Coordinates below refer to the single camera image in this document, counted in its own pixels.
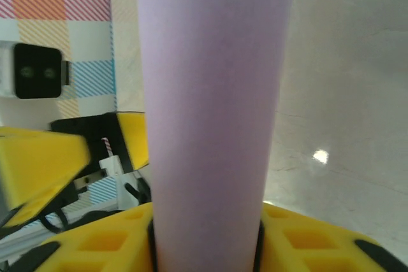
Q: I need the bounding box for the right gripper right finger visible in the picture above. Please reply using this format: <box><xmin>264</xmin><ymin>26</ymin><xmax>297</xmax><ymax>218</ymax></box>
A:
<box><xmin>253</xmin><ymin>201</ymin><xmax>408</xmax><ymax>272</ymax></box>

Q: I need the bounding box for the purple paper sheet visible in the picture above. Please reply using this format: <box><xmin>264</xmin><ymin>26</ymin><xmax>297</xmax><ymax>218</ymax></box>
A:
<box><xmin>133</xmin><ymin>0</ymin><xmax>298</xmax><ymax>272</ymax></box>

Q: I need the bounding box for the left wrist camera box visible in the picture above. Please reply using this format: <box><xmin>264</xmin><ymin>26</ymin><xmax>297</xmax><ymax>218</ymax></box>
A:
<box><xmin>0</xmin><ymin>40</ymin><xmax>73</xmax><ymax>100</ymax></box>

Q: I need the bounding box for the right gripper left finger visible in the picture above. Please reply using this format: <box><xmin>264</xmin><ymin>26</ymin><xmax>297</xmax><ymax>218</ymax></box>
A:
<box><xmin>33</xmin><ymin>201</ymin><xmax>159</xmax><ymax>272</ymax></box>

